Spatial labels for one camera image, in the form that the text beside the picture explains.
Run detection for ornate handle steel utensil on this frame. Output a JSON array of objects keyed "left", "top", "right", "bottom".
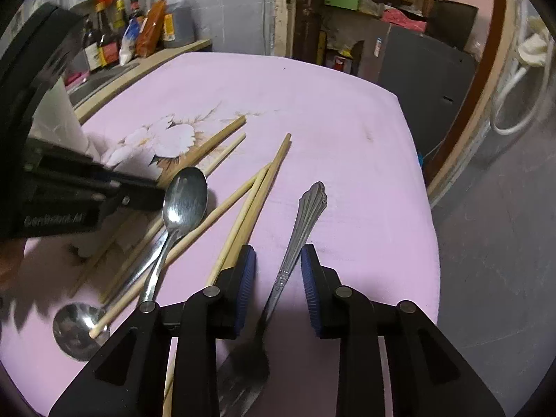
[{"left": 217, "top": 182, "right": 327, "bottom": 416}]

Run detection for wooden chopstick longest right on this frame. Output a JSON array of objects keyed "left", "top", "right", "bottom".
[{"left": 221, "top": 133, "right": 291, "bottom": 270}]

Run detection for white utensil holder basket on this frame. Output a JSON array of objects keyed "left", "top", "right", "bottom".
[{"left": 29, "top": 78, "right": 100, "bottom": 160}]

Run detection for steel spoon bowl up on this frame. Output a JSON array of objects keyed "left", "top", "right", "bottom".
[{"left": 138, "top": 167, "right": 208, "bottom": 312}]

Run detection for stainless steel sink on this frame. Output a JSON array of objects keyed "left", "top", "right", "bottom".
[{"left": 66, "top": 61, "right": 139, "bottom": 108}]

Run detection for pink floral table cover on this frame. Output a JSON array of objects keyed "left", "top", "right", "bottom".
[{"left": 1, "top": 53, "right": 440, "bottom": 416}]

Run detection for steel ladle spoon lower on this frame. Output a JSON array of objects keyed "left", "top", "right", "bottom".
[{"left": 52, "top": 227, "right": 168, "bottom": 361}]

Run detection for wooden chopstick crossing spoons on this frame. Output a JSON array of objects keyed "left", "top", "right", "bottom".
[{"left": 89, "top": 164, "right": 270, "bottom": 339}]

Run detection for dark wine bottle white label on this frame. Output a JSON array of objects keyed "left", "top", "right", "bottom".
[{"left": 82, "top": 18, "right": 102, "bottom": 73}]

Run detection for orange spice powder bag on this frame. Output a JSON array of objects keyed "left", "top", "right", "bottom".
[{"left": 136, "top": 0, "right": 166, "bottom": 58}]

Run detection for white plastic jug yellow cap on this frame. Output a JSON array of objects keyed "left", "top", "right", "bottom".
[{"left": 162, "top": 0, "right": 196, "bottom": 48}]

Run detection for dark grey cabinet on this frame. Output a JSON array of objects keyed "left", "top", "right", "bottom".
[{"left": 322, "top": 9, "right": 477, "bottom": 158}]

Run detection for white hose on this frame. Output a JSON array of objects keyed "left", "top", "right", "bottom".
[{"left": 489, "top": 64, "right": 553, "bottom": 137}]

